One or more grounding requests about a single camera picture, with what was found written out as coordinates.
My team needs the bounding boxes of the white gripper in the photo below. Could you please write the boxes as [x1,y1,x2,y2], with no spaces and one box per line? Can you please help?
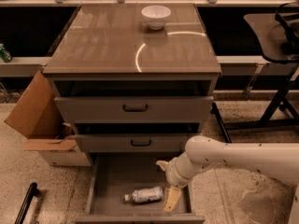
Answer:
[156,153,198,213]

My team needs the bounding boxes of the clear plastic water bottle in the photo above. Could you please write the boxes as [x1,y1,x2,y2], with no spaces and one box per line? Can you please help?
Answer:
[124,186,164,203]

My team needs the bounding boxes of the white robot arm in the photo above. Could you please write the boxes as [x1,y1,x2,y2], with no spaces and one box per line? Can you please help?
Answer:
[156,135,299,212]

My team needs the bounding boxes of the middle grey drawer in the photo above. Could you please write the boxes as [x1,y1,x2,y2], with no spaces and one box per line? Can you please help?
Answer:
[75,133,192,153]

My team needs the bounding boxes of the grey drawer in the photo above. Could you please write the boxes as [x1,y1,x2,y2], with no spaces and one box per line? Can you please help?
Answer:
[75,133,192,153]
[75,152,205,224]
[55,96,213,124]

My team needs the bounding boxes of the bottom grey drawer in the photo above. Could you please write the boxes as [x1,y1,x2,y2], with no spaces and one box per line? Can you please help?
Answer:
[75,152,205,224]

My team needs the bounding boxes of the grey drawer cabinet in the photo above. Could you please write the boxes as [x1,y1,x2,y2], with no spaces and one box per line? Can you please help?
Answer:
[42,3,222,166]

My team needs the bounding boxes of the top grey drawer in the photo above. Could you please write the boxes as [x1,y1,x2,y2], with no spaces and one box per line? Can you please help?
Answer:
[55,96,213,124]

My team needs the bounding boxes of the green bottle on shelf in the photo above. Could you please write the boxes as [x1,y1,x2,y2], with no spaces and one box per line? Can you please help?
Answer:
[0,44,12,63]

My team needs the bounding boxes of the black bar lower left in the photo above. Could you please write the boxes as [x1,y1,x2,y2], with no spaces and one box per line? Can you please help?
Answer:
[14,182,39,224]

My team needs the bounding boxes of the open cardboard box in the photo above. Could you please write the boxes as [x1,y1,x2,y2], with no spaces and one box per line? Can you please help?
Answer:
[5,72,93,166]

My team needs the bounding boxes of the white ceramic bowl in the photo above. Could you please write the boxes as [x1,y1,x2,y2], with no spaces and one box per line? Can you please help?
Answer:
[141,6,171,30]

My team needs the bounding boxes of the black stand with table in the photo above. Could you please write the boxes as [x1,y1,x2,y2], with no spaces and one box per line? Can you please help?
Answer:
[212,2,299,143]

